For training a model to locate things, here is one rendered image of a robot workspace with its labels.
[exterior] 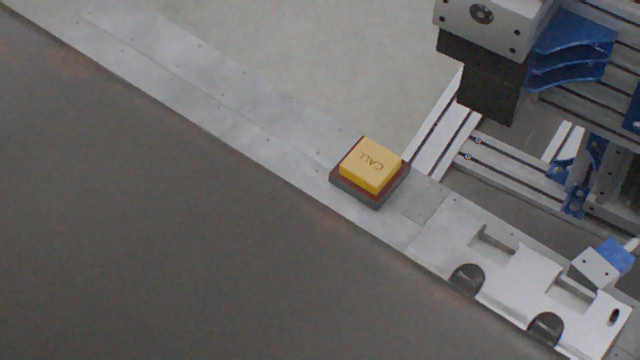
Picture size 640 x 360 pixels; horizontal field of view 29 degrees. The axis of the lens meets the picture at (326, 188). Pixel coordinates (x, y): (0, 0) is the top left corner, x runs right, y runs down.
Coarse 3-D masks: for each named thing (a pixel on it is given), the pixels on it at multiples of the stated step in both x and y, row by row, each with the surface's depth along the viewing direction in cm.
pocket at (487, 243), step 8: (480, 232) 155; (488, 232) 155; (472, 240) 153; (480, 240) 155; (488, 240) 155; (496, 240) 154; (504, 240) 154; (472, 248) 155; (480, 248) 155; (488, 248) 155; (496, 248) 155; (504, 248) 154; (512, 248) 154; (488, 256) 154; (496, 256) 154; (504, 256) 154; (512, 256) 154; (504, 264) 154
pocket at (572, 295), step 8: (560, 272) 151; (552, 280) 150; (560, 280) 152; (568, 280) 151; (552, 288) 152; (560, 288) 152; (568, 288) 152; (576, 288) 151; (584, 288) 151; (552, 296) 151; (560, 296) 151; (568, 296) 151; (576, 296) 151; (584, 296) 151; (592, 296) 150; (568, 304) 151; (576, 304) 151; (584, 304) 151; (576, 312) 150; (584, 312) 150
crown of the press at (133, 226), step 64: (0, 64) 23; (64, 64) 23; (0, 128) 22; (64, 128) 22; (128, 128) 22; (192, 128) 22; (0, 192) 21; (64, 192) 21; (128, 192) 21; (192, 192) 21; (256, 192) 21; (0, 256) 20; (64, 256) 20; (128, 256) 20; (192, 256) 21; (256, 256) 21; (320, 256) 21; (384, 256) 21; (0, 320) 20; (64, 320) 20; (128, 320) 20; (192, 320) 20; (256, 320) 20; (320, 320) 20; (384, 320) 20; (448, 320) 20
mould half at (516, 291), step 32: (448, 224) 153; (480, 224) 154; (416, 256) 151; (448, 256) 151; (480, 256) 151; (544, 256) 151; (512, 288) 149; (544, 288) 149; (512, 320) 147; (576, 320) 147; (608, 320) 147; (576, 352) 144; (608, 352) 151
